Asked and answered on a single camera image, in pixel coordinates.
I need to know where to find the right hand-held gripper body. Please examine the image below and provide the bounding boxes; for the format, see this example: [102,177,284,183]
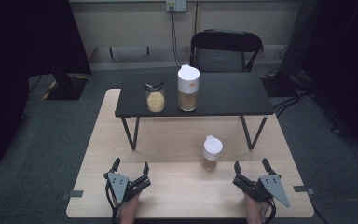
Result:
[232,173,292,209]

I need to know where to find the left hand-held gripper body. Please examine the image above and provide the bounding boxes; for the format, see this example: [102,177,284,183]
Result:
[103,170,152,205]

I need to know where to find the white-lidded jar brown spice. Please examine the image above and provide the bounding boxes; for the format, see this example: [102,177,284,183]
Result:
[201,134,224,172]

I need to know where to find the black-lidded glass jar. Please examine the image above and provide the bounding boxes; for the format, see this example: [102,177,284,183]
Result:
[143,77,167,114]

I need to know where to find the black shelf riser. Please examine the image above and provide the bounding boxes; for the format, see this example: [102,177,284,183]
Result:
[114,72,276,151]

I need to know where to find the white-lidded jar yellow spice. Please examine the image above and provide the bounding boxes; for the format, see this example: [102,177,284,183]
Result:
[176,63,201,113]

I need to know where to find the person's left hand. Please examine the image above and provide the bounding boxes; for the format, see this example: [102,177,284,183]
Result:
[115,191,142,224]

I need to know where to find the person's right hand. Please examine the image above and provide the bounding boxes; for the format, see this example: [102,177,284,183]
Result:
[243,193,272,224]

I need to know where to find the grey tape strip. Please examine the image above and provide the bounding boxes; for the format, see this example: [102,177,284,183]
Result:
[292,185,316,196]
[60,189,85,201]

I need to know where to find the black floor equipment box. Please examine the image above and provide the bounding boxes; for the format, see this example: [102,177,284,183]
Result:
[260,70,296,98]

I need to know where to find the black stand base yellow tape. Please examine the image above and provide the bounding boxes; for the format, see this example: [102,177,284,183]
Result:
[41,72,90,102]

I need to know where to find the black folding chair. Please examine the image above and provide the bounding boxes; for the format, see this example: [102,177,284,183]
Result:
[188,29,265,74]

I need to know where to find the black curtain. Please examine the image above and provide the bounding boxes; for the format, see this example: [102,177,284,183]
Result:
[0,0,92,171]
[301,0,358,163]

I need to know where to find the left hand-held gripper cable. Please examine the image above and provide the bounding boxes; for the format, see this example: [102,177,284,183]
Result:
[104,180,121,224]

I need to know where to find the hand-held gripper cable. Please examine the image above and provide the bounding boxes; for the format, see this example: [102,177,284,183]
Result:
[261,199,277,224]
[104,180,121,224]

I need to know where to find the right hand-held gripper cable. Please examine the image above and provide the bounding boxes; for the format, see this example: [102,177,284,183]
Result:
[261,199,277,224]

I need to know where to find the black floor cables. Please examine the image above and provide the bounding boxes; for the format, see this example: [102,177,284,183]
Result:
[271,88,355,138]

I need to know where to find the black power cable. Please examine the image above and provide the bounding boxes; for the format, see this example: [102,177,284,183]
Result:
[169,5,185,69]

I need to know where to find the white wall socket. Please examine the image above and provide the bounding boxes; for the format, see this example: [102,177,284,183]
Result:
[165,0,188,13]

